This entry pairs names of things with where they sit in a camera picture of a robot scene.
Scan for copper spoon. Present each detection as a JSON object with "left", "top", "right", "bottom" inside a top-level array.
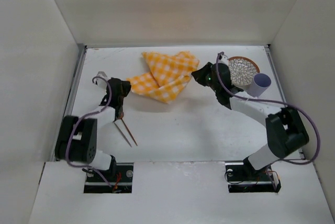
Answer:
[{"left": 120, "top": 113, "right": 138, "bottom": 146}]

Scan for floral patterned plate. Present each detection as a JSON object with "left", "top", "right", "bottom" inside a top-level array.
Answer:
[{"left": 228, "top": 56, "right": 260, "bottom": 89}]

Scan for yellow white checkered cloth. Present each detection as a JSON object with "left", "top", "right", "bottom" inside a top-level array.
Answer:
[{"left": 127, "top": 51, "right": 199, "bottom": 104}]

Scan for silver copper fork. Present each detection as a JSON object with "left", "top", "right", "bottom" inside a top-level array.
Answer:
[{"left": 114, "top": 119, "right": 132, "bottom": 147}]

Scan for lavender cup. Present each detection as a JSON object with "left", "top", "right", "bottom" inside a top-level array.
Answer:
[{"left": 247, "top": 73, "right": 272, "bottom": 97}]

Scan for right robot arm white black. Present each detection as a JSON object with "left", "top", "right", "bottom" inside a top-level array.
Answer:
[{"left": 192, "top": 62, "right": 309, "bottom": 176}]

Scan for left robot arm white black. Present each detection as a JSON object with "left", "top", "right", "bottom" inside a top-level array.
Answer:
[{"left": 54, "top": 75, "right": 131, "bottom": 183}]

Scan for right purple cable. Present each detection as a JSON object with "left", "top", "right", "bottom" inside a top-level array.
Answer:
[{"left": 216, "top": 51, "right": 321, "bottom": 166}]

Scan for purple cable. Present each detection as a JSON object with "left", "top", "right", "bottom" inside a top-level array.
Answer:
[
  {"left": 216, "top": 51, "right": 321, "bottom": 166},
  {"left": 65, "top": 76, "right": 113, "bottom": 188}
]

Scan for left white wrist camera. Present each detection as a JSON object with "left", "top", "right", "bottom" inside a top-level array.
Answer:
[{"left": 93, "top": 71, "right": 109, "bottom": 88}]

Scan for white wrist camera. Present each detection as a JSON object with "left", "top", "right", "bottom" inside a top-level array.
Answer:
[
  {"left": 216, "top": 52, "right": 229, "bottom": 65},
  {"left": 93, "top": 71, "right": 109, "bottom": 88}
]

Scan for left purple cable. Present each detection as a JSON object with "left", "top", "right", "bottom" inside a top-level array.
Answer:
[{"left": 65, "top": 76, "right": 113, "bottom": 188}]

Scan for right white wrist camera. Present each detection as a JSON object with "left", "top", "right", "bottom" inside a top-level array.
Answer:
[{"left": 216, "top": 52, "right": 229, "bottom": 65}]

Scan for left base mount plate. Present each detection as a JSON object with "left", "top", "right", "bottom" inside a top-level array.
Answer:
[{"left": 83, "top": 163, "right": 134, "bottom": 194}]

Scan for base mount plate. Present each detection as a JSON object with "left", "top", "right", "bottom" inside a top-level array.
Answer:
[
  {"left": 83, "top": 163, "right": 134, "bottom": 194},
  {"left": 224, "top": 162, "right": 282, "bottom": 193}
]

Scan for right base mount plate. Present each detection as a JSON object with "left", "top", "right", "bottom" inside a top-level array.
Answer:
[{"left": 224, "top": 162, "right": 282, "bottom": 193}]

